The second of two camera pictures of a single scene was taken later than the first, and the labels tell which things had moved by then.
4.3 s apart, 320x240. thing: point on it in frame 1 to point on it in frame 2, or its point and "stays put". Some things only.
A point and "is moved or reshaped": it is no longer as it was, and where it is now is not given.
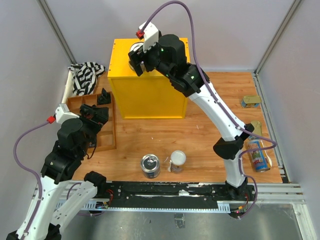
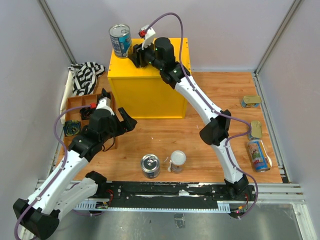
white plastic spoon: [268, 159] stays put
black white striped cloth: [84, 77] stays put
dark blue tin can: [150, 165] stays put
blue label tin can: [134, 47] is moved or reshaped
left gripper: [101, 115] to [129, 122]
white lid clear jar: [178, 158] stays put
